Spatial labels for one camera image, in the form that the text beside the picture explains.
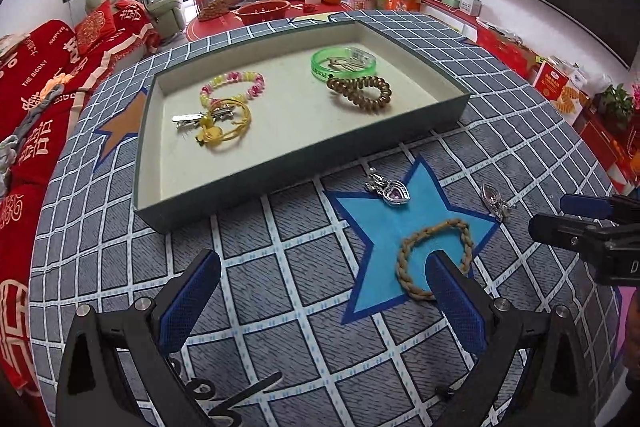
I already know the light green armchair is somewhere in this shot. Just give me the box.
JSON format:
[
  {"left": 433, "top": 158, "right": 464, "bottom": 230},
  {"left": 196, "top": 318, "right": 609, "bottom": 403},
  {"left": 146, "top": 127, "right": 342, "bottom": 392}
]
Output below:
[{"left": 84, "top": 0, "right": 185, "bottom": 43}]

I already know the brown spiral hair tie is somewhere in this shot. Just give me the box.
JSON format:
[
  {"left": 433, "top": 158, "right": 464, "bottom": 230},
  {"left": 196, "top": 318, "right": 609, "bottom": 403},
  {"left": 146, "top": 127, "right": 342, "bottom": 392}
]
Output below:
[{"left": 326, "top": 75, "right": 393, "bottom": 113}]

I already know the person's right forearm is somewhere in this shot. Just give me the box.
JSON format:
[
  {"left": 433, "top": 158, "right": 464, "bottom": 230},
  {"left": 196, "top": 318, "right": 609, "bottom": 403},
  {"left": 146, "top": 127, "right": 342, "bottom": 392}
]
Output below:
[{"left": 622, "top": 302, "right": 640, "bottom": 395}]

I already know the pink yellow beaded bracelet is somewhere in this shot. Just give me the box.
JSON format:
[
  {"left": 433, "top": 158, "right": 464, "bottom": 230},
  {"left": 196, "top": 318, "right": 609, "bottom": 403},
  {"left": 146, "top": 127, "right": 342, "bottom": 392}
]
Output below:
[{"left": 198, "top": 70, "right": 266, "bottom": 110}]

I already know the green translucent bracelet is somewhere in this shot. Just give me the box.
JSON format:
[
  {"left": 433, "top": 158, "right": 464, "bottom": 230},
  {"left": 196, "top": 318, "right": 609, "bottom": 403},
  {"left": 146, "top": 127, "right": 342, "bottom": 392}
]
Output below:
[{"left": 309, "top": 46, "right": 379, "bottom": 83}]

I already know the grey-green shallow cardboard box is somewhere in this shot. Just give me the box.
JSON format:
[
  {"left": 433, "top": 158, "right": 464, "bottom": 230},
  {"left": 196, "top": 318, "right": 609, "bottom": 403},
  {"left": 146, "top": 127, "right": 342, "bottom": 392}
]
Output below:
[{"left": 133, "top": 17, "right": 473, "bottom": 233}]

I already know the red round table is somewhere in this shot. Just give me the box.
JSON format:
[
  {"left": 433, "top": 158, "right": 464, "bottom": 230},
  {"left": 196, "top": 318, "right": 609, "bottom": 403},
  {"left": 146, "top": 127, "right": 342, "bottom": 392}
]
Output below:
[{"left": 185, "top": 0, "right": 351, "bottom": 40}]

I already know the grey checked tablecloth with stars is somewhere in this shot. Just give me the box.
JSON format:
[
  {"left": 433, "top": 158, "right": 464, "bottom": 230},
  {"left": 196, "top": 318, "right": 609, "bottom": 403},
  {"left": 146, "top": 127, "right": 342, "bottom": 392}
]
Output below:
[{"left": 27, "top": 9, "right": 632, "bottom": 427}]

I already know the silver heart pendant clip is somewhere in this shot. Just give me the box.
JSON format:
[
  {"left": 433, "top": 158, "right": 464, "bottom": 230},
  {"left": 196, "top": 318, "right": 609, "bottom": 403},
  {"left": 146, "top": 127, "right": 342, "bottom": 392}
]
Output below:
[{"left": 363, "top": 166, "right": 412, "bottom": 207}]

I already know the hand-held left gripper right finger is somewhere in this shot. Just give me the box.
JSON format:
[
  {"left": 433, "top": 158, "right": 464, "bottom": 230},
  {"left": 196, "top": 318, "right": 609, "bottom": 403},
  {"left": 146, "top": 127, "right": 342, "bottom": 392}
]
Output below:
[{"left": 426, "top": 251, "right": 596, "bottom": 427}]

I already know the red box with waffle picture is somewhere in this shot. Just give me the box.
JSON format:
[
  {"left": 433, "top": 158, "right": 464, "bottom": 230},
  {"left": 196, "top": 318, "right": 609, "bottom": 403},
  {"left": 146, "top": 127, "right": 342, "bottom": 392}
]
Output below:
[{"left": 530, "top": 59, "right": 594, "bottom": 116}]

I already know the silver hair clip with stars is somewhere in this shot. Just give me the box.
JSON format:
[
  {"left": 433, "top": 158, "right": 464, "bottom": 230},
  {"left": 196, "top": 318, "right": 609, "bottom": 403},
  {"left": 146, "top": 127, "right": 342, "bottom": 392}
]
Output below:
[{"left": 172, "top": 104, "right": 236, "bottom": 126}]

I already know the grey pink braided cushion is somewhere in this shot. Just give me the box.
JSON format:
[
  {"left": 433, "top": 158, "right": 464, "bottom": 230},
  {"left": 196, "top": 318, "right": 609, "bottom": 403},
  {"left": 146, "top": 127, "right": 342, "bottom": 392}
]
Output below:
[{"left": 0, "top": 74, "right": 81, "bottom": 188}]

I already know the clear jar of nuts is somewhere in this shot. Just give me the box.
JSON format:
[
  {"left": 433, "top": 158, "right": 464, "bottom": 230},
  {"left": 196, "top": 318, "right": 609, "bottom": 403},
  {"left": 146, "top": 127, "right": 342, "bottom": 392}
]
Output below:
[{"left": 192, "top": 0, "right": 236, "bottom": 22}]

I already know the gold bangle with yellow flower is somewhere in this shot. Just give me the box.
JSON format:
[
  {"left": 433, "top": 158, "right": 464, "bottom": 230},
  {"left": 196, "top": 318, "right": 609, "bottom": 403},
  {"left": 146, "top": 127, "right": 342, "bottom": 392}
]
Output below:
[{"left": 194, "top": 99, "right": 254, "bottom": 152}]

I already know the red plastic basin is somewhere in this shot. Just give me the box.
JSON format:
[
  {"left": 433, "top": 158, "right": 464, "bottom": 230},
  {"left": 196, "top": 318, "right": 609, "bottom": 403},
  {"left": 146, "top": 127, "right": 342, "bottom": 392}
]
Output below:
[{"left": 234, "top": 0, "right": 291, "bottom": 26}]

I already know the red cushion with round pattern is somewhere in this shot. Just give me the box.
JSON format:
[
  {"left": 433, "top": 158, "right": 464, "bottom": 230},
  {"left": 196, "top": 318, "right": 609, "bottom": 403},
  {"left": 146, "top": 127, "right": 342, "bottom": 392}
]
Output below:
[{"left": 74, "top": 1, "right": 115, "bottom": 56}]

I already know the small silver oval ornament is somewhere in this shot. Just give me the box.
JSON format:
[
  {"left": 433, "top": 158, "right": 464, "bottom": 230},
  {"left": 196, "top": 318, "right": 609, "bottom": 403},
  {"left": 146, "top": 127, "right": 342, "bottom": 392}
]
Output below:
[{"left": 480, "top": 183, "right": 515, "bottom": 223}]

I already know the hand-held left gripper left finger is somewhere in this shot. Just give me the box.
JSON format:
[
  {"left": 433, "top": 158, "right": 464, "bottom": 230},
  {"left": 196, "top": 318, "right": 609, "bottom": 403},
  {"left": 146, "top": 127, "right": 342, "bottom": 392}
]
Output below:
[{"left": 54, "top": 249, "right": 222, "bottom": 427}]

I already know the brown braided hair tie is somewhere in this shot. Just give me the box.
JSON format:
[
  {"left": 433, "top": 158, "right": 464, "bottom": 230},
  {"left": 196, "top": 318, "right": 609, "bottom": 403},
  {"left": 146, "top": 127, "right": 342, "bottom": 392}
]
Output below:
[{"left": 396, "top": 218, "right": 475, "bottom": 303}]

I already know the red television cabinet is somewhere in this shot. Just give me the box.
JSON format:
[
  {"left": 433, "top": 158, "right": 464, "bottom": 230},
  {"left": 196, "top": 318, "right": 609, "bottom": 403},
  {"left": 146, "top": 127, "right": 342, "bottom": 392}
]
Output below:
[{"left": 419, "top": 0, "right": 640, "bottom": 188}]

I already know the red printed sofa cover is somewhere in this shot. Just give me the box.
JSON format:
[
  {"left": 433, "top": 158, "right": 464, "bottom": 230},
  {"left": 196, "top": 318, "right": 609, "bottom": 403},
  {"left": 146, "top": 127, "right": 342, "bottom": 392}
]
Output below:
[{"left": 0, "top": 0, "right": 161, "bottom": 423}]

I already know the potted plant with pink flowers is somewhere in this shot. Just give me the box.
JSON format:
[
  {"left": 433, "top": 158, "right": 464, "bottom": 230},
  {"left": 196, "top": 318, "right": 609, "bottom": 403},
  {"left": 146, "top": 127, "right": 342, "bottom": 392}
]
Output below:
[{"left": 599, "top": 83, "right": 640, "bottom": 128}]

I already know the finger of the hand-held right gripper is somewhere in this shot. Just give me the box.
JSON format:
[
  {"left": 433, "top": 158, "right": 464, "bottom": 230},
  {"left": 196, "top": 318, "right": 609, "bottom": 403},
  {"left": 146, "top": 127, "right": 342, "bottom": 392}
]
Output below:
[
  {"left": 528, "top": 213, "right": 603, "bottom": 254},
  {"left": 559, "top": 193, "right": 615, "bottom": 220}
]

